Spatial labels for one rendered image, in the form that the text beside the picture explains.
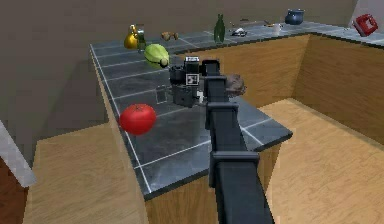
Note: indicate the yellow kettle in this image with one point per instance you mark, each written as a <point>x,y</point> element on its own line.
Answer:
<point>130,40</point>

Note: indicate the green lettuce head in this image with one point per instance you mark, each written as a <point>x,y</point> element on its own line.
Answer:
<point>156,54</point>

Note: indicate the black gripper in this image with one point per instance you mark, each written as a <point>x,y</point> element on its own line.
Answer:
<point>182,95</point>

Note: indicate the grey brown lump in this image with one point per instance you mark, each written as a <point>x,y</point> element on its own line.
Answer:
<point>236,85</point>

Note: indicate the wooden counter with grey tiles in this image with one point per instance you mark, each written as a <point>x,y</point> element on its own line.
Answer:
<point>180,133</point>

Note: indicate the small dark green bottle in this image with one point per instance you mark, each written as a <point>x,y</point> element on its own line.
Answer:
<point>141,39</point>

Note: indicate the black and white small object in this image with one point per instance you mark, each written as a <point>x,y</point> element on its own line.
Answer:
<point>239,32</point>

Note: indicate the dark blue pot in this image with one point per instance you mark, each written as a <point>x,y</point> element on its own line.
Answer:
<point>294,17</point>

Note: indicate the brown long utensil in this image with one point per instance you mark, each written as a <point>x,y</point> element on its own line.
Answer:
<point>254,22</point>

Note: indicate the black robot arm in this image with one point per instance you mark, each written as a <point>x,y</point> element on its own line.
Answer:
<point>233,173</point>

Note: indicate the white topped brown cabinet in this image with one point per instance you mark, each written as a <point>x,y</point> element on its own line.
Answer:
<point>13,156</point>

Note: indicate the red tomato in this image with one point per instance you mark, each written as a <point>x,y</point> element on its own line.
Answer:
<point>137,119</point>

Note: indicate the white cup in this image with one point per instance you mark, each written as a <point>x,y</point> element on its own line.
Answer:
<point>276,28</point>

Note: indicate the tall dark green bottle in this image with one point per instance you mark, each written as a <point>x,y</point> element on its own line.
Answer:
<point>219,30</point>

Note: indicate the red toaster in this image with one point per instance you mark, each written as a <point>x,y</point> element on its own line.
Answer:
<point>365,25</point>

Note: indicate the brown bread piece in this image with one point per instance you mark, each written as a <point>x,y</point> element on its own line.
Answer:
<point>169,35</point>

